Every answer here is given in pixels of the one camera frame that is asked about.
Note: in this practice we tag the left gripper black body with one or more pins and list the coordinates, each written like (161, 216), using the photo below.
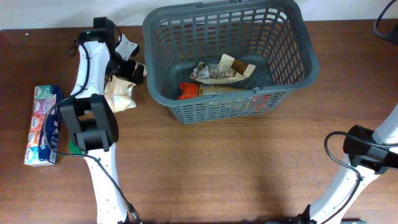
(124, 68)

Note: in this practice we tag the beige paper bag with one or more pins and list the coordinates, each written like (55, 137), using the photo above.
(118, 91)

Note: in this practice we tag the orange pasta packet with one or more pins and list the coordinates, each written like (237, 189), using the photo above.
(193, 90)

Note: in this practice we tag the clear brown snack bag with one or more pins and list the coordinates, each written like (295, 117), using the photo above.
(228, 70)

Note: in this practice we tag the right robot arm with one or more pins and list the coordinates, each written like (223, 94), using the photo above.
(367, 155)

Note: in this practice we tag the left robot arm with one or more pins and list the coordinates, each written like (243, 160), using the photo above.
(106, 56)

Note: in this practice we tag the green round lid jar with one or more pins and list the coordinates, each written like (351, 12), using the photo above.
(74, 149)

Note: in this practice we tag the blue tissue multipack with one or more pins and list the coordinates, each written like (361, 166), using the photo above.
(44, 127)

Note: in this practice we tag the grey plastic shopping basket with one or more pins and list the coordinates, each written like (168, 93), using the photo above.
(270, 35)

